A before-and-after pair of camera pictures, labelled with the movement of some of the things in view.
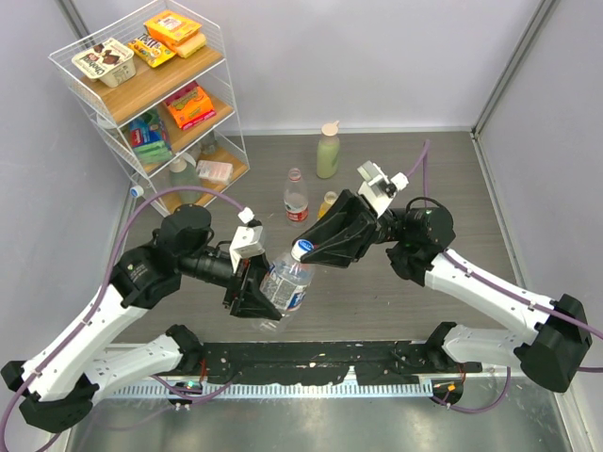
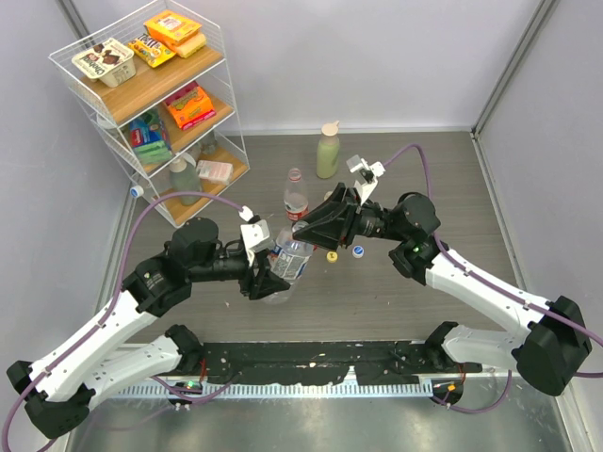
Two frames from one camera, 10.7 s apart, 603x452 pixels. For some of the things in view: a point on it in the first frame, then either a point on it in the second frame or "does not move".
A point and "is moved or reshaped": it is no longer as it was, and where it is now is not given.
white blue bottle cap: [301, 248] is moved or reshaped
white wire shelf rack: [155, 85] does not move
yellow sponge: [185, 50] does not move
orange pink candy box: [190, 105] does not move
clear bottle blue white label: [285, 286] is moved or reshaped
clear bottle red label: [296, 199] does not move
